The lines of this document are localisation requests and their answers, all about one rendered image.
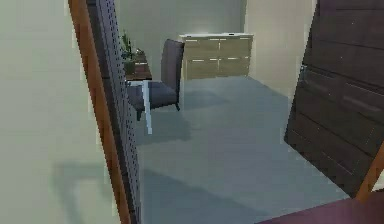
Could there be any grey metal door handle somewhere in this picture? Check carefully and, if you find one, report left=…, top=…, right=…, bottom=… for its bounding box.
left=298, top=64, right=308, bottom=82

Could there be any brown table with white legs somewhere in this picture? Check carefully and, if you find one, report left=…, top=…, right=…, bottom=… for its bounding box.
left=125, top=48, right=154, bottom=135

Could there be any beige chest of drawers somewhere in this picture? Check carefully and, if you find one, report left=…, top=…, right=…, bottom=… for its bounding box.
left=178, top=32, right=254, bottom=81

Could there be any dark brown room door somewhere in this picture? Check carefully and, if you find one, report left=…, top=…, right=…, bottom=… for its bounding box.
left=283, top=0, right=384, bottom=198

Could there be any green house plant in pot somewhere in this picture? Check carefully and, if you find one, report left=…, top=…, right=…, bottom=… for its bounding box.
left=119, top=29, right=138, bottom=76

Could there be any orange wooden door frame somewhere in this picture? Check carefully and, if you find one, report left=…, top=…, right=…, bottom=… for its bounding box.
left=67, top=0, right=133, bottom=224

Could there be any dark purple chair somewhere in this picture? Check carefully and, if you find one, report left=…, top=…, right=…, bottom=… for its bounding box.
left=127, top=38, right=186, bottom=122

